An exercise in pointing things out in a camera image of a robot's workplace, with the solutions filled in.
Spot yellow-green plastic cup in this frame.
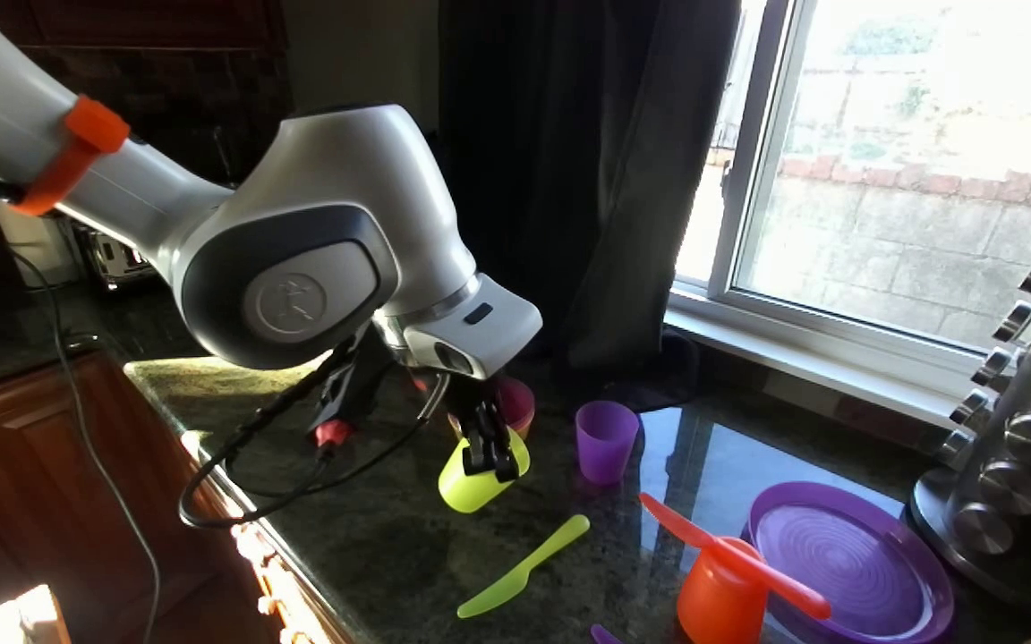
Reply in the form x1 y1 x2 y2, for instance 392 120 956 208
438 428 531 514

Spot purple plastic plate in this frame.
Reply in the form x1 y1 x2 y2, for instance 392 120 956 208
746 483 956 644

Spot dark window curtain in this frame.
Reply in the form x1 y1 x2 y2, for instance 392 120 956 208
440 0 742 409

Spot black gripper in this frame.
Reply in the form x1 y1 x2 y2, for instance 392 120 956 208
438 374 518 483

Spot pink and yellow bowls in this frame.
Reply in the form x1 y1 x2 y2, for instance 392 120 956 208
443 374 537 436

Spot orange plastic utensil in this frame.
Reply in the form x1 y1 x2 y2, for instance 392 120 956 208
640 492 833 617

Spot orange plastic cup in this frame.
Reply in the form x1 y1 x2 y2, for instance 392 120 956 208
677 554 771 644

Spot purple plastic cup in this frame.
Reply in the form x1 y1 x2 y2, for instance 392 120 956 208
572 400 640 487

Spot white window frame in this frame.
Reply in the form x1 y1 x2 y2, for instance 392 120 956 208
669 0 1031 427

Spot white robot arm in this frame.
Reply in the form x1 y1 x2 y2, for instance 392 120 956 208
0 33 540 411

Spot yellow-green plastic knife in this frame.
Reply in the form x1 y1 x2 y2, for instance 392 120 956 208
455 514 590 617

